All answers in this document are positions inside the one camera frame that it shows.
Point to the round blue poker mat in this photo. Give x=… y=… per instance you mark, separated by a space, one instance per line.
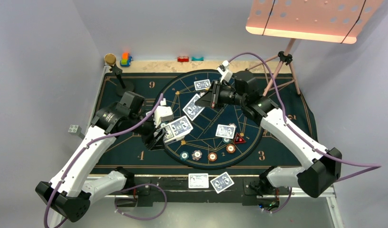
x=178 y=89

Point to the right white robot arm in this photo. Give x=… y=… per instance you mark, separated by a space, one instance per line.
x=320 y=167

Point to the red toy block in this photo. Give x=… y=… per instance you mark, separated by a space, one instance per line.
x=183 y=59

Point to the orange poker chip stack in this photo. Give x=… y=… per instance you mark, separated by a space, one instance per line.
x=212 y=157

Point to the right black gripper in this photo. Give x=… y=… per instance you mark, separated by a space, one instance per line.
x=211 y=98

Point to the dark green rectangular poker mat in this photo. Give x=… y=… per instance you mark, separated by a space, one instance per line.
x=129 y=152

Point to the teal chips seat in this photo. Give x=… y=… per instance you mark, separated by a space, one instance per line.
x=226 y=140

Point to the blue playing card deck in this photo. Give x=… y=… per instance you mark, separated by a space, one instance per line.
x=177 y=130

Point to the teal toy block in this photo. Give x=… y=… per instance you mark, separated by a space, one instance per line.
x=197 y=58

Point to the orange green blue toy blocks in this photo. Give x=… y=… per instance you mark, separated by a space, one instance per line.
x=126 y=59

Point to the black aluminium mounting rail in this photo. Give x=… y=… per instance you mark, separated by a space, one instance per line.
x=176 y=188

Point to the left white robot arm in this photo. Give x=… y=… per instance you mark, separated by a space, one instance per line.
x=67 y=192

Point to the teal poker chip stack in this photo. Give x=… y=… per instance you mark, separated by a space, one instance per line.
x=184 y=156

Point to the red dealer button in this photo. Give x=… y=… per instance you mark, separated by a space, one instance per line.
x=239 y=139

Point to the playing card being pulled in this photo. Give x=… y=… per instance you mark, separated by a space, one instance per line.
x=192 y=110

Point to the pink blue poker chip stack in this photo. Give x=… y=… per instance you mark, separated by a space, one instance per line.
x=196 y=155

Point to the dealt card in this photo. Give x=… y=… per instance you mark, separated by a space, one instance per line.
x=222 y=182
x=198 y=180

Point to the pink music stand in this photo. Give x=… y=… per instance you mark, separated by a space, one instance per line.
x=323 y=44

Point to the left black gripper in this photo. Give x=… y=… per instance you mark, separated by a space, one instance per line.
x=151 y=141

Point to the grey lego brick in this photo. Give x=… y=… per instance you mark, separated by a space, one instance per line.
x=76 y=130

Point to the dealt card seat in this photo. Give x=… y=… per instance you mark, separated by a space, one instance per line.
x=202 y=84
x=225 y=131

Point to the orange chips seat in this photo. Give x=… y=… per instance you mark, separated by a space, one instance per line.
x=230 y=148

